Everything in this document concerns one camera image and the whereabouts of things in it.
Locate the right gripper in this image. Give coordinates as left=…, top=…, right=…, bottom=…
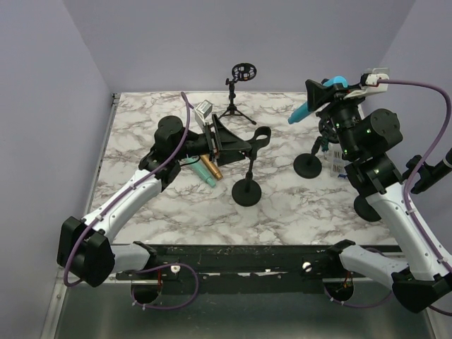
left=307, top=78, right=368, bottom=157

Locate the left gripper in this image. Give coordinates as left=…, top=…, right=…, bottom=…
left=174, top=114, right=251, bottom=167

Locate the gold microphone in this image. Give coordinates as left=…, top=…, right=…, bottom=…
left=200, top=154, right=223, bottom=180

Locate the blue microphone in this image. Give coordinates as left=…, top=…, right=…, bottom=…
left=287, top=76, right=348, bottom=124

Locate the mint green microphone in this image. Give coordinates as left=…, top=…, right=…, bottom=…
left=182, top=157, right=216, bottom=188

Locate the black round-base clip stand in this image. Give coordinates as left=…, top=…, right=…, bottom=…
left=232, top=126, right=271, bottom=207

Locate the black round-base shock-mount stand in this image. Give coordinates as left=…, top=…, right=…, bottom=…
left=293, top=119, right=339, bottom=179

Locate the black tripod mic stand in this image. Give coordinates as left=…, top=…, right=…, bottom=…
left=218, top=63, right=257, bottom=125

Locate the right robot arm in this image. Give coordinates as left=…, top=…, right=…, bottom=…
left=304, top=77, right=451, bottom=313

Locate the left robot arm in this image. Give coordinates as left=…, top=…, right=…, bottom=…
left=57, top=115, right=253, bottom=287

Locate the black microphone on right stand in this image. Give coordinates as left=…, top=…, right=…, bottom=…
left=412, top=150, right=452, bottom=194

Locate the black right side mic stand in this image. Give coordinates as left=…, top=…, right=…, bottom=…
left=354, top=155, right=434, bottom=222

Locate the clear plastic screw box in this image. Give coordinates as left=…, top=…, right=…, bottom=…
left=328, top=147, right=349, bottom=179

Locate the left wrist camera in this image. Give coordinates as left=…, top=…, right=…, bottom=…
left=194, top=100, right=213, bottom=131

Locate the green handle screwdriver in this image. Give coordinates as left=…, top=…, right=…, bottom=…
left=316, top=136, right=329, bottom=153

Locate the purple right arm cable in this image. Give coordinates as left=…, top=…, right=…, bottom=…
left=377, top=79, right=452, bottom=317

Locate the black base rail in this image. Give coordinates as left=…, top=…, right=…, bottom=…
left=116, top=245, right=350, bottom=295

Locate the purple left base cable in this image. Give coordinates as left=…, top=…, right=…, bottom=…
left=132, top=263, right=200, bottom=311

